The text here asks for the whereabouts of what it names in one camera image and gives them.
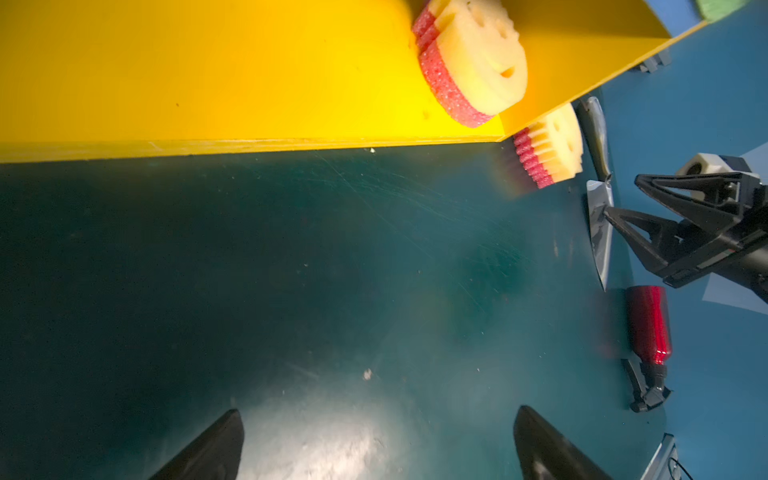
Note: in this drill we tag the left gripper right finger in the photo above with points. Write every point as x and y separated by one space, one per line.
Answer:
544 453

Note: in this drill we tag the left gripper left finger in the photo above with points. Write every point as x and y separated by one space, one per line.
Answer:
215 454

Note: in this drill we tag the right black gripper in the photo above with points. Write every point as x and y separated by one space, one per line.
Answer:
728 204

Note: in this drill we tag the yellow smiley sponge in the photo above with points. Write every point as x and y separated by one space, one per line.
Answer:
551 149
471 56

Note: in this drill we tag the green sponge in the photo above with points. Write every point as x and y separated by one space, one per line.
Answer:
715 10

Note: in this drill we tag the yellow shelf with pink and blue boards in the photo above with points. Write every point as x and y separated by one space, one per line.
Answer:
83 80

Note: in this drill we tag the metal trowel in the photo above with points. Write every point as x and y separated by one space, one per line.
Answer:
599 193

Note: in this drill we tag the red bottle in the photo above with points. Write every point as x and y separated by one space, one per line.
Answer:
650 342

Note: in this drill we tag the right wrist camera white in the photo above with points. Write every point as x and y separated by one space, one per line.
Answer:
706 163

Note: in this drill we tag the aluminium frame rail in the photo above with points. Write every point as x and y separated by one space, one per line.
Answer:
664 463

